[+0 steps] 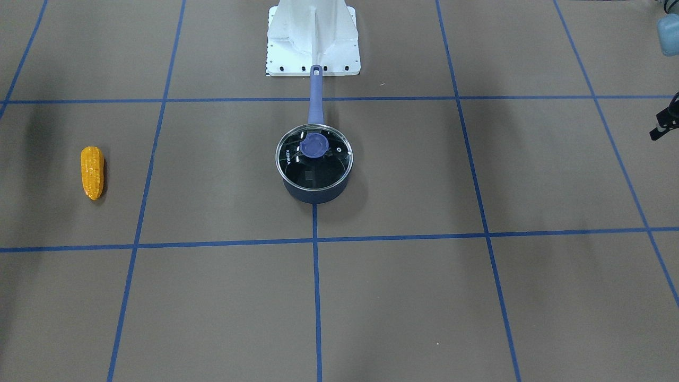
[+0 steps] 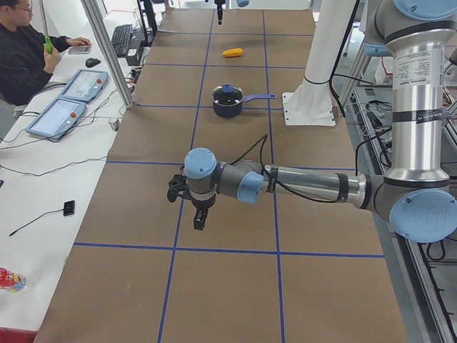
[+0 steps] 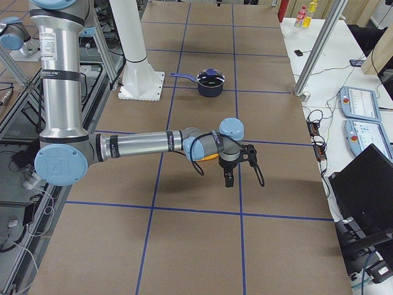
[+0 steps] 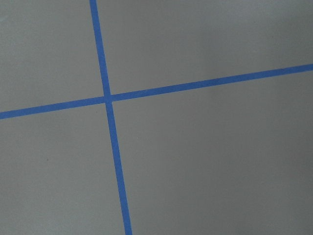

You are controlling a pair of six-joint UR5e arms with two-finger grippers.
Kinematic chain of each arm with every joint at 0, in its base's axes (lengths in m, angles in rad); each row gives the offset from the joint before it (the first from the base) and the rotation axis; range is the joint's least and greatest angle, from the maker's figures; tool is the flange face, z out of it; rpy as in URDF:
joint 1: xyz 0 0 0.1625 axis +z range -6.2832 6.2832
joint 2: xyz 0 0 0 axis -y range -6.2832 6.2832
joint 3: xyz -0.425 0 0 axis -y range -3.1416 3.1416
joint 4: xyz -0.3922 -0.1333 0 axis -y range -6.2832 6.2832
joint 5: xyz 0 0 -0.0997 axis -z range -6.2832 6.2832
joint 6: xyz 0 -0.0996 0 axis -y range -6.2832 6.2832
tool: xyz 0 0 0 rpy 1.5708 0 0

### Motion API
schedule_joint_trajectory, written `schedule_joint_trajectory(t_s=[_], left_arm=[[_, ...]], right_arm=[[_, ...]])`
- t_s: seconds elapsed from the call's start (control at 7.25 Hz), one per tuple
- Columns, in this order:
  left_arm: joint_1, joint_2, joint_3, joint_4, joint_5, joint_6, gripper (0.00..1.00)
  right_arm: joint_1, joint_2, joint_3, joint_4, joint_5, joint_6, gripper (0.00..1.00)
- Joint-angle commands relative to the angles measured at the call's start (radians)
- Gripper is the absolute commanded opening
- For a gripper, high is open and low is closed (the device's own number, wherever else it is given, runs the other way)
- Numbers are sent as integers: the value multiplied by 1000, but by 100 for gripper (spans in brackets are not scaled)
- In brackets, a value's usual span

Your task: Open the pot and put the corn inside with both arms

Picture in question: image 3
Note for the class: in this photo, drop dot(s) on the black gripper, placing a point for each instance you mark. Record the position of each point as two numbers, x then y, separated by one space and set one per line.
227 167

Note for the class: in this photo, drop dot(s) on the yellow corn cob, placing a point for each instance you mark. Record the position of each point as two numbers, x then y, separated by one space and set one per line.
207 158

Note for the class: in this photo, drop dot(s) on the dark blue pot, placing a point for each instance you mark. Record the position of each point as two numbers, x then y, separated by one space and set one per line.
209 92

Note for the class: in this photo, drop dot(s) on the glass pot lid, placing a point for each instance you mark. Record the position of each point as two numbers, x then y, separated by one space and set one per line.
210 78

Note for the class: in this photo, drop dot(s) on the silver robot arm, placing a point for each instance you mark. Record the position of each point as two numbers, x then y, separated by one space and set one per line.
67 149
15 37

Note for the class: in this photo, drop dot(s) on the black laptop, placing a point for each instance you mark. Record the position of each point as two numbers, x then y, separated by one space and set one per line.
364 186

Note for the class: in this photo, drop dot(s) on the lower teach pendant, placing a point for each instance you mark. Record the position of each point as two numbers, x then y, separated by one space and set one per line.
361 133

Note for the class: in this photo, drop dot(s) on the teach pendant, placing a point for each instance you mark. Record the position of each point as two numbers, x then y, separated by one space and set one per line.
361 133
359 103

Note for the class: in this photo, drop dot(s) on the small black device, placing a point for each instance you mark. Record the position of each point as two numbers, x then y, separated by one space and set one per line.
298 53

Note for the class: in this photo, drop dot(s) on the upper teach pendant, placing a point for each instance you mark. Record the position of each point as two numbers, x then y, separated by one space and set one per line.
359 103

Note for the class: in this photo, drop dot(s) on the yellow plastic bottle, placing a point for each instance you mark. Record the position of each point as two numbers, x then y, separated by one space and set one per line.
310 10

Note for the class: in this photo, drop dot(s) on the red label plastic bottle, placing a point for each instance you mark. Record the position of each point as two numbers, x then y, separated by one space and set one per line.
299 19

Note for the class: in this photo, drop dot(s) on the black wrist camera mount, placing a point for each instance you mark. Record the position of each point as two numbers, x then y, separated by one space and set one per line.
248 154

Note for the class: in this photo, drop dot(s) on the aluminium frame post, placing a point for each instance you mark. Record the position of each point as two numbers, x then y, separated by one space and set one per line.
321 41

